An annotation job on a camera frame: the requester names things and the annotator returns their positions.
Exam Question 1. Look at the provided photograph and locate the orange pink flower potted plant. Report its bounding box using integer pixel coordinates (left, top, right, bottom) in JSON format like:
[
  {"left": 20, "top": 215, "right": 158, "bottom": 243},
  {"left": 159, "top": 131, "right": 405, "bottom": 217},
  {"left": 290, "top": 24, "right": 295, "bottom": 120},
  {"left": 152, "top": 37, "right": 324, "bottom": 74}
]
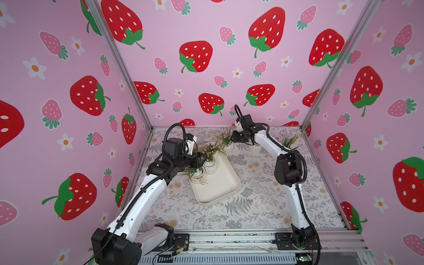
[{"left": 202, "top": 142, "right": 223, "bottom": 176}]

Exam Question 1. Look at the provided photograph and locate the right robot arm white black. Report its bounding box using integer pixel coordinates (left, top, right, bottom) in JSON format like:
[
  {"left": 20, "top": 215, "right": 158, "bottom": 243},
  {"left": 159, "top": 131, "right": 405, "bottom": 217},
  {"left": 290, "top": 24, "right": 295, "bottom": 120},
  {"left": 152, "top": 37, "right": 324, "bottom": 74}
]
[{"left": 231, "top": 125, "right": 322, "bottom": 252}]

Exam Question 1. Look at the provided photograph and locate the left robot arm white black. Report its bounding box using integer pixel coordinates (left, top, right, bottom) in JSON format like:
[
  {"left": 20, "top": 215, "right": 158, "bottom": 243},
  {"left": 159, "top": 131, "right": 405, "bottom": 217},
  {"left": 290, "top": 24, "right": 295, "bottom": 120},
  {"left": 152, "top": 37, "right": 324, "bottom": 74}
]
[{"left": 87, "top": 152, "right": 205, "bottom": 265}]

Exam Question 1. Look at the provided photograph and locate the back left pink potted plant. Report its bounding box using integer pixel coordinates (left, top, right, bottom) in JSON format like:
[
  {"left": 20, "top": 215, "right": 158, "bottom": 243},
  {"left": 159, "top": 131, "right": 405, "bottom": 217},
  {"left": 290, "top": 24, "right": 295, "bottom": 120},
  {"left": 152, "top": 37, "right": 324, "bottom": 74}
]
[{"left": 217, "top": 126, "right": 233, "bottom": 148}]

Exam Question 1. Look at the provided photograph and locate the back right grass potted plant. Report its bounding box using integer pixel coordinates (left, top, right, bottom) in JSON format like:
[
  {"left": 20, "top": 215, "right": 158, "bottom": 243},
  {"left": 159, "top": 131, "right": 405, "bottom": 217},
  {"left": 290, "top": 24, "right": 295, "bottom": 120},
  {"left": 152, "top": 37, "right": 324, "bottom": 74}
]
[{"left": 283, "top": 134, "right": 299, "bottom": 150}]

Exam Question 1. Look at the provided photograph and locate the white rectangular storage tray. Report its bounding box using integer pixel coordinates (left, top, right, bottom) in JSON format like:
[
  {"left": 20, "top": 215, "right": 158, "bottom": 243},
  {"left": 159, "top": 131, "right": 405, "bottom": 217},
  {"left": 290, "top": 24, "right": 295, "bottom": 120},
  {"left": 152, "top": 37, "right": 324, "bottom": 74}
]
[{"left": 189, "top": 152, "right": 241, "bottom": 206}]

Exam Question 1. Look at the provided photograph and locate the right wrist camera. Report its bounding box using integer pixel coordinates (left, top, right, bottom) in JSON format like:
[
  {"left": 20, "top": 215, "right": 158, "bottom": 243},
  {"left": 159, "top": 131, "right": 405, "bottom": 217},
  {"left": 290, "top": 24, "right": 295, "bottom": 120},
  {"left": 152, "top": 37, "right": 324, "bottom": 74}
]
[{"left": 235, "top": 114, "right": 255, "bottom": 133}]

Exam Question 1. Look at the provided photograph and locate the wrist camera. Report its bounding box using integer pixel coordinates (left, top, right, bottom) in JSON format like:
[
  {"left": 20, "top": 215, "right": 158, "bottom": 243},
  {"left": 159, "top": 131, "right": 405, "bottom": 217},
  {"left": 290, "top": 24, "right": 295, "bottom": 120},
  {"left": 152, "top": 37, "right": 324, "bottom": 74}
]
[
  {"left": 235, "top": 114, "right": 255, "bottom": 133},
  {"left": 165, "top": 134, "right": 197, "bottom": 157}
]

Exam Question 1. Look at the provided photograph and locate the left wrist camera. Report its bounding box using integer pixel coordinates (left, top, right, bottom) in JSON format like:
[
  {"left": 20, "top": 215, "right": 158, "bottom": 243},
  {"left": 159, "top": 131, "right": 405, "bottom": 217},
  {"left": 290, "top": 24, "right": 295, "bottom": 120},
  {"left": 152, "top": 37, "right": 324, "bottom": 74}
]
[{"left": 165, "top": 134, "right": 197, "bottom": 157}]

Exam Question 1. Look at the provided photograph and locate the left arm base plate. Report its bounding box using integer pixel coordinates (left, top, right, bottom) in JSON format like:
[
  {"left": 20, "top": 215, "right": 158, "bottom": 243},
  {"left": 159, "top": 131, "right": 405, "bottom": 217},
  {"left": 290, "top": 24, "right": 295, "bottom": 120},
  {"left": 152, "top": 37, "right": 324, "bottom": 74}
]
[{"left": 153, "top": 233, "right": 190, "bottom": 252}]

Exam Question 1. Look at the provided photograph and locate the aluminium front rail frame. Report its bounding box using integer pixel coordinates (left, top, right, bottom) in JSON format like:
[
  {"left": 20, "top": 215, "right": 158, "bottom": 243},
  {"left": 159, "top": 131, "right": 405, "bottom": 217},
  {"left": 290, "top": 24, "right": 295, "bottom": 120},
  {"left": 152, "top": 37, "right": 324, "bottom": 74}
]
[{"left": 137, "top": 229, "right": 376, "bottom": 265}]

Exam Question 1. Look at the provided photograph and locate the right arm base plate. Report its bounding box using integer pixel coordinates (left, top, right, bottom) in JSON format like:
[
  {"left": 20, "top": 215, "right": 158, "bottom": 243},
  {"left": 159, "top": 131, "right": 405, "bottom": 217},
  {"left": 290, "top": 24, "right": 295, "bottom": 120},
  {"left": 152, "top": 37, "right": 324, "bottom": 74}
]
[{"left": 272, "top": 233, "right": 322, "bottom": 251}]

